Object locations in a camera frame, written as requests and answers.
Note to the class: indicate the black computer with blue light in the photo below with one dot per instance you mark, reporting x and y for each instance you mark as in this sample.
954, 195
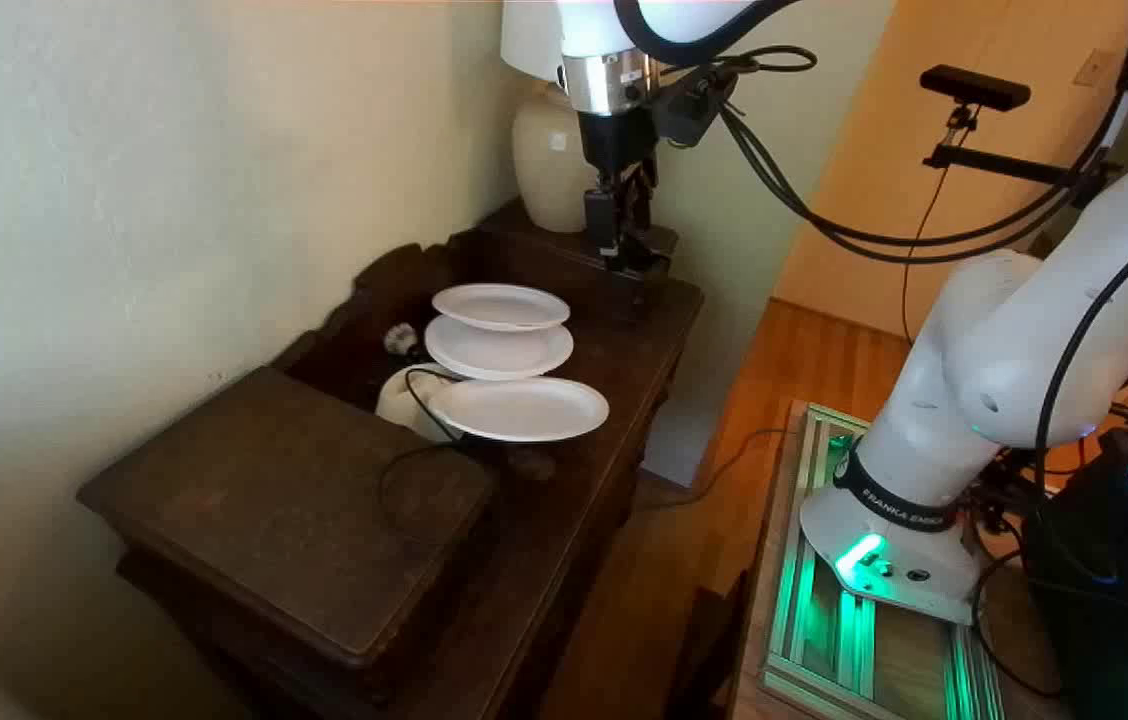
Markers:
1111, 602

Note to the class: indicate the black camera on stand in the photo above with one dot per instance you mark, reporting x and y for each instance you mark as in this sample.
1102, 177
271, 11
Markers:
973, 84

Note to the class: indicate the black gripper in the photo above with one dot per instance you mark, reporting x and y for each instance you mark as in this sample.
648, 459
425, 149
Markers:
617, 146

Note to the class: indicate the robot mounting table green light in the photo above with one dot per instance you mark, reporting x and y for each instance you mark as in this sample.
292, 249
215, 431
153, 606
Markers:
846, 641

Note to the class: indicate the large white plate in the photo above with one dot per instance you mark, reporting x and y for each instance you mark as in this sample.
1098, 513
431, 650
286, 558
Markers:
518, 409

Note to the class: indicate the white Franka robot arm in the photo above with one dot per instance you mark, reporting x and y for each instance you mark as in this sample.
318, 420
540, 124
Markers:
1028, 345

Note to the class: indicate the dark wooden dresser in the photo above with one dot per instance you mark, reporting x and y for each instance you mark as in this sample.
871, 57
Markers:
564, 534

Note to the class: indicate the small white plate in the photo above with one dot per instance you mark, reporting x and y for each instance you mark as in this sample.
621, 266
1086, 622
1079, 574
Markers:
503, 305

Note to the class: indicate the cream ceramic lamp base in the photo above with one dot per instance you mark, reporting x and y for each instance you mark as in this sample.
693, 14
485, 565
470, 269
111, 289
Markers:
546, 167

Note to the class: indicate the white lamp shade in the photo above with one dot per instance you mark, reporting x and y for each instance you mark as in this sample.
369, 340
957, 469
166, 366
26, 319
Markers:
526, 32

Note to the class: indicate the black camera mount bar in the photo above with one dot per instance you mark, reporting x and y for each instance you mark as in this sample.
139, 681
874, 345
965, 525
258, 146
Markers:
1006, 167

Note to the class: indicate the white plate with chipped rim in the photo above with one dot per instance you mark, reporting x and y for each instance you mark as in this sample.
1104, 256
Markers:
498, 357

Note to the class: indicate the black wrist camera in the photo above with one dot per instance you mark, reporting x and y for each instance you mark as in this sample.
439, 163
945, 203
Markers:
699, 110

